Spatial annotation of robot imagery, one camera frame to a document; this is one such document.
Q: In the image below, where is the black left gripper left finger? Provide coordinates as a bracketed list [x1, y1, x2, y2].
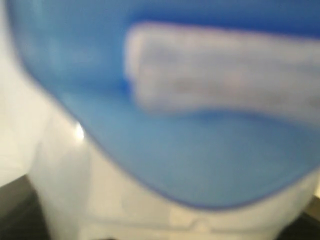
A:
[0, 175, 51, 240]

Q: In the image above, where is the clear plastic container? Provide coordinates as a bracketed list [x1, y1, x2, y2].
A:
[0, 0, 320, 240]

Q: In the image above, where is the blue container lid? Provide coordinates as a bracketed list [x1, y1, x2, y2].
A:
[4, 0, 320, 210]

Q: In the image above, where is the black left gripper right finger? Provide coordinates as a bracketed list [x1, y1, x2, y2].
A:
[277, 213, 320, 240]

